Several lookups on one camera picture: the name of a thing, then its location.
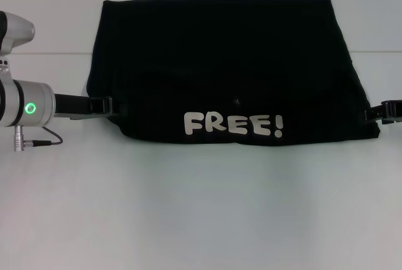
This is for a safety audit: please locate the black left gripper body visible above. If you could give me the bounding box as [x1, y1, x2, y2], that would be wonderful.
[53, 94, 95, 121]

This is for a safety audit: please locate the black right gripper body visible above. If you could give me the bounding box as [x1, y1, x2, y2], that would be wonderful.
[381, 99, 402, 125]

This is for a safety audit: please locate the black printed t-shirt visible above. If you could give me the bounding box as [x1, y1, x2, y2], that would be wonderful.
[80, 0, 381, 147]

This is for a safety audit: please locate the black cable with metal plug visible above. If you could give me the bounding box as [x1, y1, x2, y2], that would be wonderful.
[13, 125, 63, 153]

